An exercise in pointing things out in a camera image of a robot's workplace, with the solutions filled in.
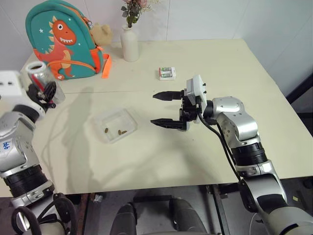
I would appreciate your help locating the clear plastic jar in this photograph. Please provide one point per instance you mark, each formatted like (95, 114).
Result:
(39, 72)

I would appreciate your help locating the black metal table frame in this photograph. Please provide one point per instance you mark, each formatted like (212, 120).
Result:
(218, 210)

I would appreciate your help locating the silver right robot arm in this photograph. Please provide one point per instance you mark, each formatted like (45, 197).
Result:
(239, 122)

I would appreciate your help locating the dark rounded shape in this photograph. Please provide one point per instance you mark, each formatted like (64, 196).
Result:
(128, 220)
(185, 218)

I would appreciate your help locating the pink flower bouquet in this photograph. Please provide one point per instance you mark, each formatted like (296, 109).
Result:
(133, 11)

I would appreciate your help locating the clear plastic tray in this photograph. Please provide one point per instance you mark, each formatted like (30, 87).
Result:
(115, 122)

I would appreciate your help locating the white battery pack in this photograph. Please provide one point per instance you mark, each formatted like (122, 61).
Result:
(167, 73)

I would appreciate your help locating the white ceramic vase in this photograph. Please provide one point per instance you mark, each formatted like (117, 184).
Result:
(129, 46)

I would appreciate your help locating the black object beside table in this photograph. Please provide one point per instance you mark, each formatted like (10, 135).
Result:
(302, 93)

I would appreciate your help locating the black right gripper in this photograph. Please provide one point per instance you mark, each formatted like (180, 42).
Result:
(189, 112)

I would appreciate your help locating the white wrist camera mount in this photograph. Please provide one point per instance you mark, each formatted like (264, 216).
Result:
(194, 86)
(12, 85)

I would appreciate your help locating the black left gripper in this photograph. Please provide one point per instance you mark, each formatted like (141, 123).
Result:
(36, 94)

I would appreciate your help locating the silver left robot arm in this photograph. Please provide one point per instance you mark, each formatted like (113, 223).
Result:
(14, 147)

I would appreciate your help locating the beige plush bear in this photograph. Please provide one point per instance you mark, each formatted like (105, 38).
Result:
(101, 34)

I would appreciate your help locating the teal dinosaur backpack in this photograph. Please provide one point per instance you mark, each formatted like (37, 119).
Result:
(61, 39)

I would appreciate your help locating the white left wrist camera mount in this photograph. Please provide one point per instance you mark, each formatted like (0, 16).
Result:
(12, 85)

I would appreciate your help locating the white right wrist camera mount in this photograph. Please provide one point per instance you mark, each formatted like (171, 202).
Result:
(194, 86)

